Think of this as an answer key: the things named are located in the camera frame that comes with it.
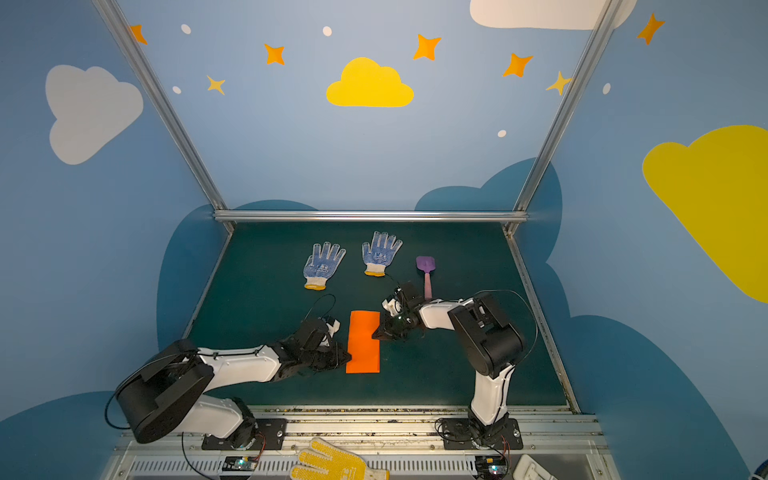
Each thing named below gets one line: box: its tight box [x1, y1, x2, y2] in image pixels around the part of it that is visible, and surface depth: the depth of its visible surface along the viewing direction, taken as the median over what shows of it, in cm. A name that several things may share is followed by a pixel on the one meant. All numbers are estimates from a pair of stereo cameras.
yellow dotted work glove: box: [290, 437, 391, 480], surface depth 72 cm
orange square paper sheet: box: [346, 310, 381, 374], surface depth 93 cm
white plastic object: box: [512, 453, 559, 480], surface depth 70 cm
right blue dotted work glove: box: [362, 231, 403, 277], surface depth 117 cm
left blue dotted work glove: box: [303, 242, 346, 291], surface depth 111 cm
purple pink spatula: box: [416, 256, 436, 301], surface depth 109 cm
